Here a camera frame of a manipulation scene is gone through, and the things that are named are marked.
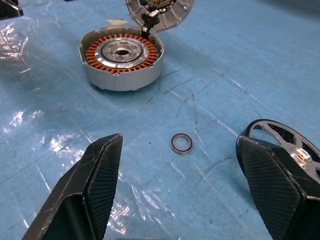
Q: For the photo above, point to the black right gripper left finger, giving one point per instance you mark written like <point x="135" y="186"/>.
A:
<point x="75" y="190"/>

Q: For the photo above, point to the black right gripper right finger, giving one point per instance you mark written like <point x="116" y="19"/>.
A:
<point x="280" y="190"/>

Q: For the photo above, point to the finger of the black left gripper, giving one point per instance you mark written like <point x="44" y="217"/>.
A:
<point x="8" y="7"/>

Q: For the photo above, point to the black rotor with silver spokes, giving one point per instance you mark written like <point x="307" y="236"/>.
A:
<point x="300" y="155"/>

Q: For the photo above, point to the silver motor housing copper windings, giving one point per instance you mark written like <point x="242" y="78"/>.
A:
<point x="120" y="81"/>

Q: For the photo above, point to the silver finned motor cover lid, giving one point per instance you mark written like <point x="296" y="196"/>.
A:
<point x="172" y="20"/>

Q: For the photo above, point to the small beige tape scrap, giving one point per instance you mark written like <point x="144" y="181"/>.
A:
<point x="115" y="22"/>

